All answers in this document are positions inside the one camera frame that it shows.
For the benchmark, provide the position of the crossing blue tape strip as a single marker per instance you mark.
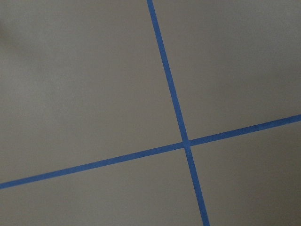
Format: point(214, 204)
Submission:
point(153, 151)

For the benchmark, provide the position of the long blue tape strip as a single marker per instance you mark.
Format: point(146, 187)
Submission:
point(179, 116)

